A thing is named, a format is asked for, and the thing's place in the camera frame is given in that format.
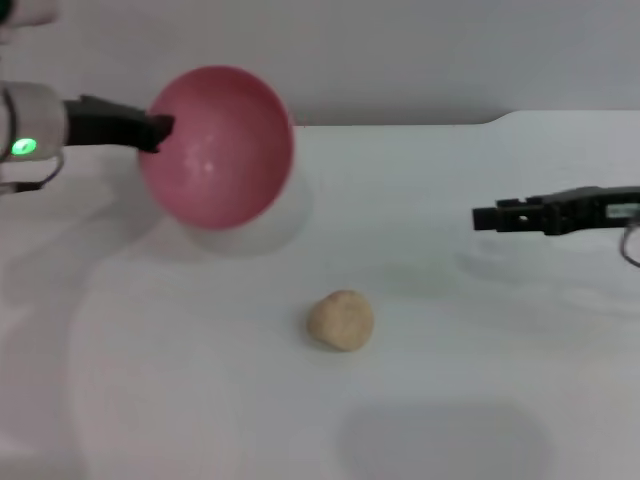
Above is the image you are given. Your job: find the left gripper cable with plug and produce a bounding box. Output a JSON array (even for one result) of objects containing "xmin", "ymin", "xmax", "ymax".
[{"xmin": 0, "ymin": 153, "xmax": 65, "ymax": 196}]

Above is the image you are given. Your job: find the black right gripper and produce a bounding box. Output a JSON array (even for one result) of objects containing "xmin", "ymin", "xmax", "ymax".
[{"xmin": 471, "ymin": 185, "xmax": 640, "ymax": 237}]

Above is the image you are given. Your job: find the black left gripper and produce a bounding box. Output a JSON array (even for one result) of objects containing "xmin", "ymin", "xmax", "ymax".
[{"xmin": 61, "ymin": 94, "xmax": 176, "ymax": 154}]

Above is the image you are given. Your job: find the pink plastic bowl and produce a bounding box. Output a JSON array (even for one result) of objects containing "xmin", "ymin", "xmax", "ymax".
[{"xmin": 138, "ymin": 64, "xmax": 296, "ymax": 232}]

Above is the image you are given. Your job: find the beige egg yolk pastry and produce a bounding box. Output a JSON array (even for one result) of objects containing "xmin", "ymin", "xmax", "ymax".
[{"xmin": 305, "ymin": 288, "xmax": 376, "ymax": 354}]

